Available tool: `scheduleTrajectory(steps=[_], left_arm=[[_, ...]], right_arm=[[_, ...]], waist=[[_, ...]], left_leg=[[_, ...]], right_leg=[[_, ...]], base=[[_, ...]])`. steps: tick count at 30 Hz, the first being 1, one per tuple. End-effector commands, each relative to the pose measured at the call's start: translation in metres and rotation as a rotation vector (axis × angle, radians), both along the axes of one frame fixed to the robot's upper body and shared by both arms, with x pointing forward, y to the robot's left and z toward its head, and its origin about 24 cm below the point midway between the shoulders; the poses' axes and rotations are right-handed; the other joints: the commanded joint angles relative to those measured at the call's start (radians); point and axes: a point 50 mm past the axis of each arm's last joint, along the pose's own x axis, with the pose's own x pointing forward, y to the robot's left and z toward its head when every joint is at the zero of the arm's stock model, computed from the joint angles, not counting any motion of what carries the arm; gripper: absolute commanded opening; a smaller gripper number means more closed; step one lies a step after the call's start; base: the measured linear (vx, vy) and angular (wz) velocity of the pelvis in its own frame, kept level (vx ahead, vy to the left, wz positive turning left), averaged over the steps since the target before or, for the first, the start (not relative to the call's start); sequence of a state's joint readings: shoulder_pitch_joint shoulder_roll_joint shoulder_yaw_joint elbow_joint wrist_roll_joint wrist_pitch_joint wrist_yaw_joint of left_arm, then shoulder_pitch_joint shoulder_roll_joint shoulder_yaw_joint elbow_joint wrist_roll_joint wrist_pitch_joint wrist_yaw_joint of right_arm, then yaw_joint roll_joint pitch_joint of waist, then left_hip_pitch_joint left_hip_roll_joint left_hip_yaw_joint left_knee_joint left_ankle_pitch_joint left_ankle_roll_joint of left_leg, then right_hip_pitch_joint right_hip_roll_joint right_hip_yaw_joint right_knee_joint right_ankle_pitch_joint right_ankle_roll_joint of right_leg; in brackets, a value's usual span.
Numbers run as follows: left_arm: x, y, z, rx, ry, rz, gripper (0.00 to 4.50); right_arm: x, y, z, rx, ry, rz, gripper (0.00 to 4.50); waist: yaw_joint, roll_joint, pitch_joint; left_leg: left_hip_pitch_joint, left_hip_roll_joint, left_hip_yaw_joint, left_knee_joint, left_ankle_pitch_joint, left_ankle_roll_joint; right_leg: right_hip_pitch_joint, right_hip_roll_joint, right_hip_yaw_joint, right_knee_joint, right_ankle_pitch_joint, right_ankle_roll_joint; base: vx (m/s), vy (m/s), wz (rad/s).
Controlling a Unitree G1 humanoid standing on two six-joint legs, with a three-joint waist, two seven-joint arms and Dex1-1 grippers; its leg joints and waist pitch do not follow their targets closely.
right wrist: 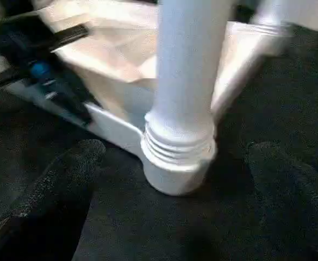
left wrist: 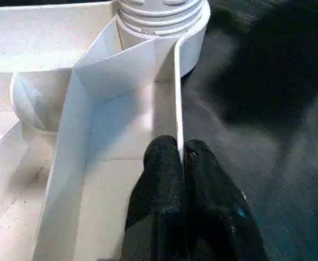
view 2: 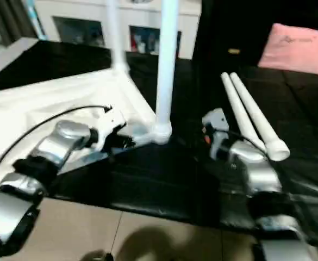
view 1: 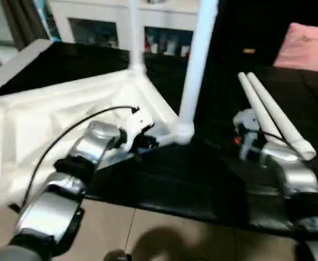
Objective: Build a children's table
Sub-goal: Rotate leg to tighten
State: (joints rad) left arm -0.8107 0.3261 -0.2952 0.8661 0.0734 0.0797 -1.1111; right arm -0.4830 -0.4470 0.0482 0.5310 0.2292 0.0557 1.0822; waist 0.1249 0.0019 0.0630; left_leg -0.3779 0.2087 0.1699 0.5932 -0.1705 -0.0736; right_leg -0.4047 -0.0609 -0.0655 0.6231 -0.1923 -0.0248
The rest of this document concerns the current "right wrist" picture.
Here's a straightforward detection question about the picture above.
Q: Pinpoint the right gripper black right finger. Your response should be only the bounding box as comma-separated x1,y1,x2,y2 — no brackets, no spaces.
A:
246,141,318,261

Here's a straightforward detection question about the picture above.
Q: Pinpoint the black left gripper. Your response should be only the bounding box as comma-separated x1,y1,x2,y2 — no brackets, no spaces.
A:
0,19,101,125

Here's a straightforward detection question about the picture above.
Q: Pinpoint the white plastic table top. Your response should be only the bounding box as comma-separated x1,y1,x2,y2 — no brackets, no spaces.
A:
7,0,296,196

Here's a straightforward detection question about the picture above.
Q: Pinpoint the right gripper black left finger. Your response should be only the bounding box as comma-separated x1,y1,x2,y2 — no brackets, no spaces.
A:
0,139,107,261

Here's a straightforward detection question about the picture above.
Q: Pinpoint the black work mat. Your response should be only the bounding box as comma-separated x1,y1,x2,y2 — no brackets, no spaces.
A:
0,22,318,261

